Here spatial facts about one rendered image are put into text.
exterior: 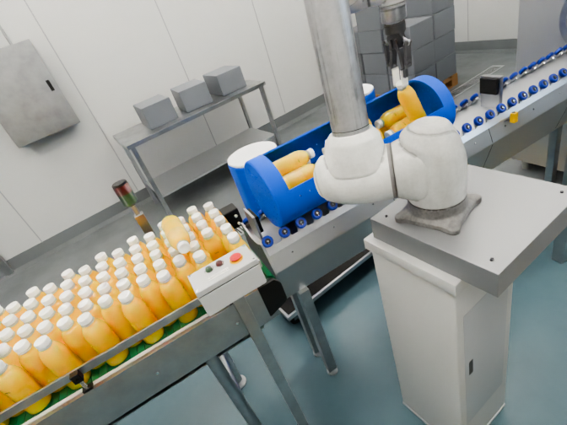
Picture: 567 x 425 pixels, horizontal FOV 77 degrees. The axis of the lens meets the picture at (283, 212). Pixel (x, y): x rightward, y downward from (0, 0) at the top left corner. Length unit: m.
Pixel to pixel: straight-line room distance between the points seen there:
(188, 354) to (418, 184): 0.92
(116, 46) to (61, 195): 1.71
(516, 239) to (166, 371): 1.11
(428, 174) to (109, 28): 3.99
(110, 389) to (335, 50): 1.18
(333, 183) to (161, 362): 0.81
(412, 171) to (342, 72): 0.30
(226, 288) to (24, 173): 3.70
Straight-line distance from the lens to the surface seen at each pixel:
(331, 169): 0.98
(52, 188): 4.62
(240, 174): 1.88
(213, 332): 1.32
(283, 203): 1.27
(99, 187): 4.66
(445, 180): 0.99
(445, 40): 5.09
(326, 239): 1.45
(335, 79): 0.93
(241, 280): 1.09
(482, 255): 0.99
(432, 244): 1.02
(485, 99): 2.13
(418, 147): 0.95
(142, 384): 1.38
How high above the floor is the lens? 1.74
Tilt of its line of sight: 32 degrees down
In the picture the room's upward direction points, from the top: 20 degrees counter-clockwise
